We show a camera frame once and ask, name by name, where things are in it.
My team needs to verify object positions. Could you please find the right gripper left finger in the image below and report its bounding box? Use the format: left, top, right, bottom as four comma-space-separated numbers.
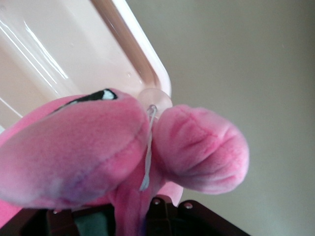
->
9, 208, 81, 236

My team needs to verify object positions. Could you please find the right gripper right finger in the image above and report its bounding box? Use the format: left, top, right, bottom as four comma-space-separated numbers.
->
144, 196, 250, 236

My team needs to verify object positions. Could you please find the pink plush toy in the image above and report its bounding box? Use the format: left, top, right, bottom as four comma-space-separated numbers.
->
0, 88, 251, 236

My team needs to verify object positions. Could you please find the translucent white box base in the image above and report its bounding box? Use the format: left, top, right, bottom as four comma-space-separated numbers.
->
0, 0, 172, 130

